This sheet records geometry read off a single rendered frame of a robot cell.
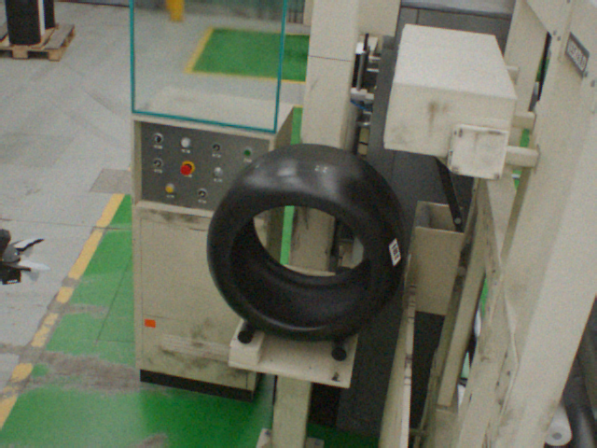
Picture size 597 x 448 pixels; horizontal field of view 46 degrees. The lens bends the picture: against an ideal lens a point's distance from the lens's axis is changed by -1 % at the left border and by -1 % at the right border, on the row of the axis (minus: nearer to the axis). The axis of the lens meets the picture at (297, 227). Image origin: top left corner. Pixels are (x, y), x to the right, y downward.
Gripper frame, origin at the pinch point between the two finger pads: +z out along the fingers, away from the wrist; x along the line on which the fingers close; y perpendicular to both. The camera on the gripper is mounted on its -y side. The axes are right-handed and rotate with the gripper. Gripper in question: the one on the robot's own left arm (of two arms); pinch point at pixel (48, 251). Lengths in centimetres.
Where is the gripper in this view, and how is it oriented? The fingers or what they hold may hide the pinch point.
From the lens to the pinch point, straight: 219.8
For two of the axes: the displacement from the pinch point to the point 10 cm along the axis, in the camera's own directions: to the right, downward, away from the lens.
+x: 4.1, 5.7, -7.1
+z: 9.0, -1.3, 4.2
